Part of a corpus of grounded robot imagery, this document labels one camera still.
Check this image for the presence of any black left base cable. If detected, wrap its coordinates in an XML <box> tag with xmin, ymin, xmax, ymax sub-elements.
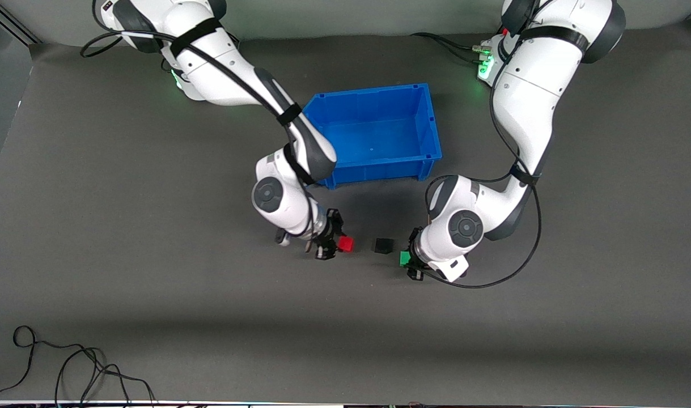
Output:
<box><xmin>410</xmin><ymin>32</ymin><xmax>493</xmax><ymax>63</ymax></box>

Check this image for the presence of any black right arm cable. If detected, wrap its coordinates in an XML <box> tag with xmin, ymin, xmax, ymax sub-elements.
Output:
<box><xmin>80</xmin><ymin>0</ymin><xmax>323</xmax><ymax>239</ymax></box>

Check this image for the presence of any thin black loose cable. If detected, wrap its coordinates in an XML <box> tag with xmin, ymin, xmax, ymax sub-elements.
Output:
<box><xmin>55</xmin><ymin>347</ymin><xmax>156</xmax><ymax>407</ymax></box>
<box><xmin>0</xmin><ymin>326</ymin><xmax>105</xmax><ymax>402</ymax></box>

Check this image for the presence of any blue plastic storage bin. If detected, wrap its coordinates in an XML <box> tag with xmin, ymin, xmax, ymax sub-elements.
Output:
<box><xmin>303</xmin><ymin>83</ymin><xmax>443</xmax><ymax>189</ymax></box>

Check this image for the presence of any dark grey table mat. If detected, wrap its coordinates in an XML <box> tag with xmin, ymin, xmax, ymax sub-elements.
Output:
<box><xmin>0</xmin><ymin>23</ymin><xmax>691</xmax><ymax>404</ymax></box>

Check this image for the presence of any black aluminium frame rail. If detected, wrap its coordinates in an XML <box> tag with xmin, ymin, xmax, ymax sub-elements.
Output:
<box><xmin>0</xmin><ymin>6</ymin><xmax>43</xmax><ymax>46</ymax></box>

